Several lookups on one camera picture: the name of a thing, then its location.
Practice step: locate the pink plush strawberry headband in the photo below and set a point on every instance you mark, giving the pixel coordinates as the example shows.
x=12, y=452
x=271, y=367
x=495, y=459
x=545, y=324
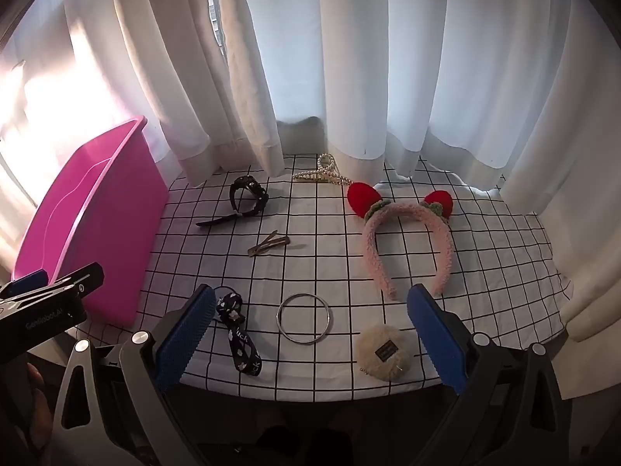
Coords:
x=371, y=247

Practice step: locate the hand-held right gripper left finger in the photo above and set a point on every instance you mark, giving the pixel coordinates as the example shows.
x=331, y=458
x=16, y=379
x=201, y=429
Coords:
x=187, y=330

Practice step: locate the pink plastic bin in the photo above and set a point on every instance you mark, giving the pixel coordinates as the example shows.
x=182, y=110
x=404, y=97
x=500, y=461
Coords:
x=111, y=233

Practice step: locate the white curtain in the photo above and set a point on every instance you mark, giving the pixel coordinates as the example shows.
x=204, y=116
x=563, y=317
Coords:
x=160, y=58

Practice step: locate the black floral hair clip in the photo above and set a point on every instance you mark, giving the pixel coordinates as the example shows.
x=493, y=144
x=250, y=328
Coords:
x=241, y=349

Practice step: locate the brown hair clip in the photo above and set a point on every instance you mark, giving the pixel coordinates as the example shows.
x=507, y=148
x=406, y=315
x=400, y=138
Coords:
x=271, y=245
x=269, y=239

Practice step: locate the pearl hair claw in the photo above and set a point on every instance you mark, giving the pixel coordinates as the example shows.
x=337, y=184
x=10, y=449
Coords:
x=315, y=174

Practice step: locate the person's left hand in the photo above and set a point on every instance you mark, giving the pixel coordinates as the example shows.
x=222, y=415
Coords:
x=41, y=412

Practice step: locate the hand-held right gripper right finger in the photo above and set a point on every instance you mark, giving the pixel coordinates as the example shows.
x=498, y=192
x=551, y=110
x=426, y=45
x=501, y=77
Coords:
x=436, y=335

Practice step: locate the silver metal bangle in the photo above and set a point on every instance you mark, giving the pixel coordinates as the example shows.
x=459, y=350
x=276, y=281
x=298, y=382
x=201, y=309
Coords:
x=277, y=319

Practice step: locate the window blind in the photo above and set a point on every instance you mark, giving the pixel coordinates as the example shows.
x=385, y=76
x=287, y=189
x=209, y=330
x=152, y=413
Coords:
x=216, y=14

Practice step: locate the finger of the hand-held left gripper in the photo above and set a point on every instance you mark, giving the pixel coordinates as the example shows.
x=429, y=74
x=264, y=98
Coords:
x=73, y=284
x=29, y=281

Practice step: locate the white pillow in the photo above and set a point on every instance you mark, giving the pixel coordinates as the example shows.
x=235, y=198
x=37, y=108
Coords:
x=412, y=58

